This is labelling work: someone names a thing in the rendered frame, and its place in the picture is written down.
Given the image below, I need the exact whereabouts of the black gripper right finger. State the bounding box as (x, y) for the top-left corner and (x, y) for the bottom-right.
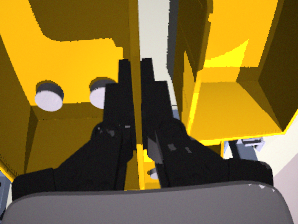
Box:
(140, 58), (274, 188)

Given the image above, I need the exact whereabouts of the dark grey metal shelf rack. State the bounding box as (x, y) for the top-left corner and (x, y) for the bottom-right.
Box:
(0, 109), (266, 224)

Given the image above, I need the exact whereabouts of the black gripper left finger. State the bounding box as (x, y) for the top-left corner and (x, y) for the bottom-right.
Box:
(11, 59), (137, 202)

